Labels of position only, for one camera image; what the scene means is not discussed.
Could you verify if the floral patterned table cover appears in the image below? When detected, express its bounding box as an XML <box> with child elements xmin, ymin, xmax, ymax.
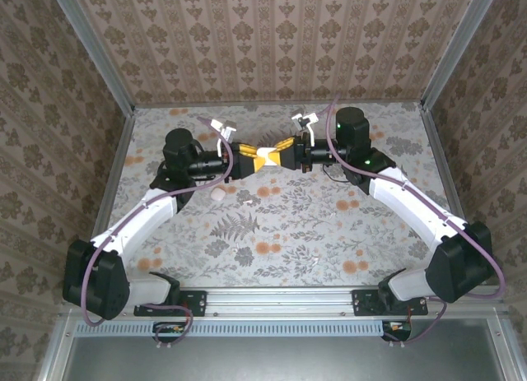
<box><xmin>92</xmin><ymin>103</ymin><xmax>493</xmax><ymax>290</ymax></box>

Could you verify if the small electronics board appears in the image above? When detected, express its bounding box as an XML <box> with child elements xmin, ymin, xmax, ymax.
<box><xmin>380</xmin><ymin>319</ymin><xmax>413</xmax><ymax>342</ymax></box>
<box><xmin>152</xmin><ymin>321</ymin><xmax>187</xmax><ymax>343</ymax></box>

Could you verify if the grey sheet metal panel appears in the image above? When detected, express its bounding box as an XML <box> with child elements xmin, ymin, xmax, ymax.
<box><xmin>61</xmin><ymin>318</ymin><xmax>511</xmax><ymax>381</ymax></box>

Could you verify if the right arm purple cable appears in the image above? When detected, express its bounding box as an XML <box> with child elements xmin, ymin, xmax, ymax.
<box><xmin>324</xmin><ymin>93</ymin><xmax>506</xmax><ymax>345</ymax></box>

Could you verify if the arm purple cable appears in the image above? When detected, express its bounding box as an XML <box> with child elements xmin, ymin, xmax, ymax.
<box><xmin>324</xmin><ymin>93</ymin><xmax>506</xmax><ymax>345</ymax></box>
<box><xmin>80</xmin><ymin>116</ymin><xmax>236</xmax><ymax>349</ymax></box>

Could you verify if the aluminium table back rail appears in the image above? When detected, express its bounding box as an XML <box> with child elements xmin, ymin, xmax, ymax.
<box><xmin>133</xmin><ymin>102</ymin><xmax>425</xmax><ymax>109</ymax></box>

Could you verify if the thin black cable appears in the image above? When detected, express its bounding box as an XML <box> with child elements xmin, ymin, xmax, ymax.
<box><xmin>322</xmin><ymin>165</ymin><xmax>351</xmax><ymax>184</ymax></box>

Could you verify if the aluminium table side rail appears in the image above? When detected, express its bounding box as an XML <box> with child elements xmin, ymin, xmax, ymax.
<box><xmin>89</xmin><ymin>109</ymin><xmax>138</xmax><ymax>245</ymax></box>
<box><xmin>419</xmin><ymin>107</ymin><xmax>470</xmax><ymax>230</ymax></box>

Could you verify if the aluminium corner post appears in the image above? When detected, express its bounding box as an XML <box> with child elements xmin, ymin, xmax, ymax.
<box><xmin>46</xmin><ymin>0</ymin><xmax>138</xmax><ymax>115</ymax></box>
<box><xmin>420</xmin><ymin>0</ymin><xmax>502</xmax><ymax>111</ymax></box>

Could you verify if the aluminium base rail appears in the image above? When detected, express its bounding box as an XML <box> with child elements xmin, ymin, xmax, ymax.
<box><xmin>133</xmin><ymin>287</ymin><xmax>429</xmax><ymax>318</ymax></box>

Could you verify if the grey slotted cable duct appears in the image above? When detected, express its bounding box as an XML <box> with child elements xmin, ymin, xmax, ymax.
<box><xmin>76</xmin><ymin>318</ymin><xmax>388</xmax><ymax>337</ymax></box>

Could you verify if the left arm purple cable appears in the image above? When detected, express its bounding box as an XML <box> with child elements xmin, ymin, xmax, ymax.
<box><xmin>80</xmin><ymin>116</ymin><xmax>236</xmax><ymax>349</ymax></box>

